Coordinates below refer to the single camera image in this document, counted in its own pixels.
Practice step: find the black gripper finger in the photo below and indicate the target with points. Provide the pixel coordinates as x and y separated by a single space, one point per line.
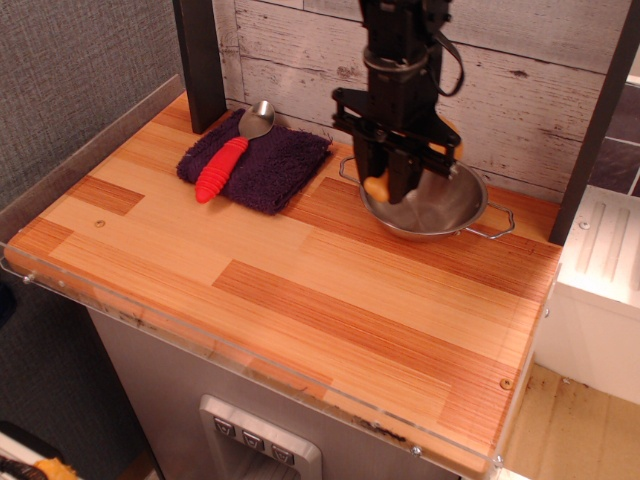
370 155
405 172

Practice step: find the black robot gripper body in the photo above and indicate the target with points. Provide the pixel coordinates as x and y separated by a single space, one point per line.
394 101

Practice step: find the yellow toy chicken drumstick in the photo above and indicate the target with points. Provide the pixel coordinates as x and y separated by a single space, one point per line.
438 156

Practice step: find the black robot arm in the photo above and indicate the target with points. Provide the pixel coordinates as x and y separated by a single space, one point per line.
405 35

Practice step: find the purple folded towel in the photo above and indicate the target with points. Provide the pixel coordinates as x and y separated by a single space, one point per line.
275 167

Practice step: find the grey toy fridge cabinet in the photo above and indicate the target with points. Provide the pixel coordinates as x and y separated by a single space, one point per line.
164 384

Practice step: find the silver dispenser button panel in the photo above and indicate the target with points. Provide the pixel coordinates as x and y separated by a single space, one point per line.
245 446

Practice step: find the orange object bottom left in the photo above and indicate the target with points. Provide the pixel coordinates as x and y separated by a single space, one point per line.
54 469

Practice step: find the steel bowl with handles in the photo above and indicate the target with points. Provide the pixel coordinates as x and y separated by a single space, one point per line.
437 208

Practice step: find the spoon with red handle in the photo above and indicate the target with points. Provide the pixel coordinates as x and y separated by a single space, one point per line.
255 122

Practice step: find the dark left shelf post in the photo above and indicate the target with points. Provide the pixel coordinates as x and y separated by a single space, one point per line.
201 63

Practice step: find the dark shelf post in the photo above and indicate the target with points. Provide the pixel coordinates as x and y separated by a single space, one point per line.
201 63
605 107

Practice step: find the dark right shelf post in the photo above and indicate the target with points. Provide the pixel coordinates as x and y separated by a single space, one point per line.
605 107

